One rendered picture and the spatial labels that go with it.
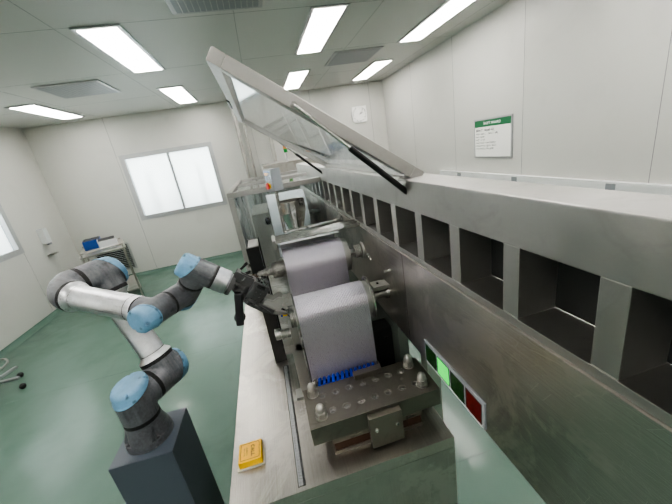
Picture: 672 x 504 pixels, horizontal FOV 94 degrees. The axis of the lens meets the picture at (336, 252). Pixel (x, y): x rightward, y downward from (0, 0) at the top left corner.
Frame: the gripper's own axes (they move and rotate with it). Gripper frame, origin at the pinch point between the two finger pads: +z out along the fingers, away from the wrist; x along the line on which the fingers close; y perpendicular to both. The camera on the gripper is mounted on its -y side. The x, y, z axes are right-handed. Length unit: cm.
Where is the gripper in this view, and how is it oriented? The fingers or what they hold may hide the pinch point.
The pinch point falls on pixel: (282, 312)
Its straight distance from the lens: 108.5
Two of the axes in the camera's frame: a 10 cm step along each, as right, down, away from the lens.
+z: 8.4, 4.3, 3.4
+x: -2.3, -2.8, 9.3
